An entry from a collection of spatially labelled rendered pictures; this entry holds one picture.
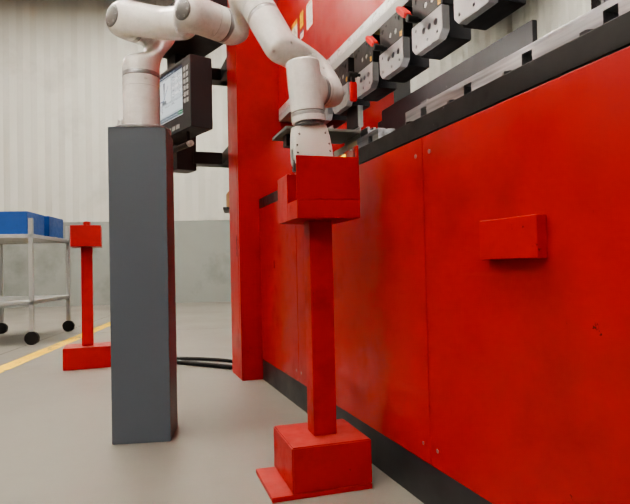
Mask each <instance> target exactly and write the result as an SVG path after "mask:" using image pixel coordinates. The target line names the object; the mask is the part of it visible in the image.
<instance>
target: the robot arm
mask: <svg viewBox="0 0 630 504"><path fill-rule="evenodd" d="M228 3H229V6H230V8H227V7H224V6H222V5H220V4H217V3H215V2H213V1H210V0H177V1H176V3H175V6H168V7H166V6H156V5H151V4H145V3H140V2H135V1H129V0H120V1H116V2H114V3H113V4H112V5H111V6H110V7H109V8H108V10H107V13H106V24H107V27H108V29H109V30H110V32H111V33H112V34H113V35H115V36H116V37H118V38H121V39H123V40H126V41H129V42H132V43H136V44H139V45H142V46H143V47H144V51H143V52H140V53H133V54H130V55H127V56H126V57H125V58H124V60H123V64H122V96H123V119H121V121H120V120H118V121H117V125H116V126H114V127H163V126H160V63H161V60H162V58H163V56H164V55H165V53H166V52H167V51H168V50H169V49H170V48H171V47H172V45H173V44H174V42H175V40H188V39H190V38H192V37H193V36H194V35H195V34H196V35H199V36H202V37H205V38H208V39H211V40H214V41H216V42H219V43H222V44H225V45H238V44H240V43H242V42H244V41H245V40H246V39H247V38H248V35H249V30H250V29H251V30H252V32H253V34H254V36H255V37H256V39H257V41H258V42H259V44H260V46H261V48H262V49H263V51H264V53H265V54H266V56H267V57H268V58H269V59H270V60H271V61H273V62H274V63H276V64H278V65H281V66H283V67H285V68H286V72H287V81H288V91H289V101H290V110H291V120H292V125H293V126H294V127H293V128H291V133H290V157H291V165H292V167H293V168H292V171H293V172H295V173H296V155H308V156H333V150H332V144H331V139H330V135H329V132H328V129H327V126H326V125H324V123H323V121H325V115H324V108H334V107H336V106H338V105H339V104H340V103H341V102H342V100H343V97H344V91H343V87H342V84H341V82H340V80H339V78H338V76H337V75H336V73H335V71H334V70H333V68H332V67H331V65H330V64H329V63H328V61H327V60H326V59H325V58H324V57H323V56H322V55H321V54H320V53H319V52H317V51H316V50H315V49H314V48H312V47H311V46H309V45H308V44H306V43H305V42H303V41H302V40H300V39H298V38H297V37H296V36H295V35H294V34H293V33H292V31H291V30H290V28H289V26H288V25H287V23H286V21H285V19H284V18H283V16H282V14H281V12H280V11H279V9H278V7H277V6H276V4H275V2H274V1H273V0H228Z"/></svg>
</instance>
